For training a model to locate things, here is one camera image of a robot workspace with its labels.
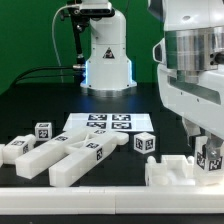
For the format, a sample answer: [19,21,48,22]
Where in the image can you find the grey camera on stand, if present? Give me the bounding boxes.
[79,0,114,18]

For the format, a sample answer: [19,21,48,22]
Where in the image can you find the small white cube nut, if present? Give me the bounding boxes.
[35,122,52,141]

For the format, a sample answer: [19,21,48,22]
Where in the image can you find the white tag sheet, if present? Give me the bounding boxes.
[63,113,154,132]

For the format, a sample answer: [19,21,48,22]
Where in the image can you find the white L-shaped fence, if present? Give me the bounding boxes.
[0,185,224,215]

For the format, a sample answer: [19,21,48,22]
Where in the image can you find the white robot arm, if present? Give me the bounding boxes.
[81,0,224,154]

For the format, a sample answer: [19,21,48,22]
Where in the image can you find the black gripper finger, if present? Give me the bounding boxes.
[206,135,223,160]
[182,118,201,147]

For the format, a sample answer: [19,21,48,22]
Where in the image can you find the white chair seat part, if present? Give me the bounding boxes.
[145,155,195,186]

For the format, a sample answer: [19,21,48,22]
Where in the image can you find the white cube nut with tag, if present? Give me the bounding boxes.
[134,132,156,154]

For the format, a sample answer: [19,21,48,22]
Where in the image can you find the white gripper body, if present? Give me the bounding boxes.
[157,64,224,140]

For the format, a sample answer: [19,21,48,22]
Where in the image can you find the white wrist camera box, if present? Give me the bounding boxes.
[152,38,166,64]

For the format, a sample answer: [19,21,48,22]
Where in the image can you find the white chair back frame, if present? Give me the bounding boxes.
[15,127,129,187]

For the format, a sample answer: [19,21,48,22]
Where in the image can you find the black cables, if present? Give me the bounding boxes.
[13,64,86,86]

